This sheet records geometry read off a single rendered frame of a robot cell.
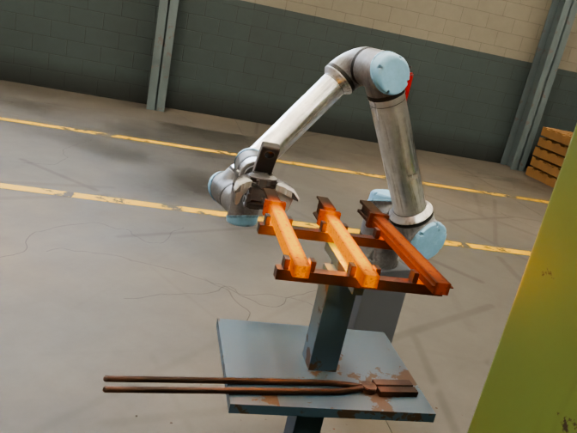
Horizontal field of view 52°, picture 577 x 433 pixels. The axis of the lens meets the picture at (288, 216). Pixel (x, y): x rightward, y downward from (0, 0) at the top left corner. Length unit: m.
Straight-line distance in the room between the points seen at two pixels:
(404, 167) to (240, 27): 6.25
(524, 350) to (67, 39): 7.55
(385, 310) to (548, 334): 1.50
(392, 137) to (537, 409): 1.15
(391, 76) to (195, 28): 6.33
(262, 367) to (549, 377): 0.56
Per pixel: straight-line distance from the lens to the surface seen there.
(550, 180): 8.73
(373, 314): 2.29
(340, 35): 8.27
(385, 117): 1.84
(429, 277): 1.07
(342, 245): 1.14
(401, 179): 1.94
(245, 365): 1.20
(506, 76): 9.28
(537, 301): 0.87
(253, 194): 1.47
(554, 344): 0.86
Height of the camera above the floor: 1.39
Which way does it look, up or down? 18 degrees down
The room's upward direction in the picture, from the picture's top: 12 degrees clockwise
